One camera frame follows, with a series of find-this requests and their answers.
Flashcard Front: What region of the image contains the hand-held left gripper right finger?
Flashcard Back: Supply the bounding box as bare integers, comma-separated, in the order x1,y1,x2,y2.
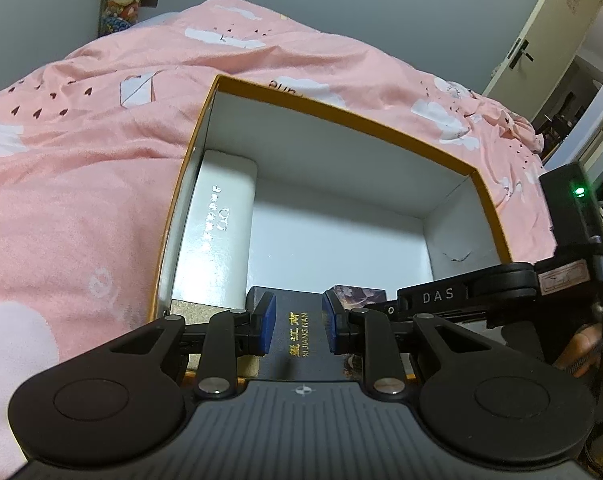
321,287,482,396

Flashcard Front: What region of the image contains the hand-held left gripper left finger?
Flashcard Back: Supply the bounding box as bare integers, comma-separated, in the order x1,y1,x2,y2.
99,287,277,398

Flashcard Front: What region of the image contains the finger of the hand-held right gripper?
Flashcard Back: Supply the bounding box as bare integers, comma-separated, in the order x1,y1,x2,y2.
381,261,539,323

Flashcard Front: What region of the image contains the black box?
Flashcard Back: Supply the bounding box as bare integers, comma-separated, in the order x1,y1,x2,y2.
256,287,349,383

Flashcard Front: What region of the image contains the illustrated card box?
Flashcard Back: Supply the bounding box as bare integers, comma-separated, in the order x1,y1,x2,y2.
331,284,388,381

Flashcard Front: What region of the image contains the white box with silver print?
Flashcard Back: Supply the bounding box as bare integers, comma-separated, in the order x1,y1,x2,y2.
172,149,259,311

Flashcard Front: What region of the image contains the orange cardboard box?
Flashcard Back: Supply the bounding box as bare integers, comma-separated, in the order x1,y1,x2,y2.
146,74,515,381

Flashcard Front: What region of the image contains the person's right hand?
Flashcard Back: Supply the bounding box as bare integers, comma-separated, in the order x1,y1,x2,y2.
554,322,603,378

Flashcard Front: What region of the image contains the dark chair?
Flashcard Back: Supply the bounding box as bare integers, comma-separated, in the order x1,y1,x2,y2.
544,90,585,138

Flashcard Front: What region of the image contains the door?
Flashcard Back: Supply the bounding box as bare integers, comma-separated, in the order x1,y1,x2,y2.
481,0,603,121

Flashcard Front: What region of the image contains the pink printed blanket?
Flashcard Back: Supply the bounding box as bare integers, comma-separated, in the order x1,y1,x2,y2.
0,0,557,466

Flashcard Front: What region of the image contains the black door handle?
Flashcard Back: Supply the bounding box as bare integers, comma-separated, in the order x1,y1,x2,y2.
506,39,535,68

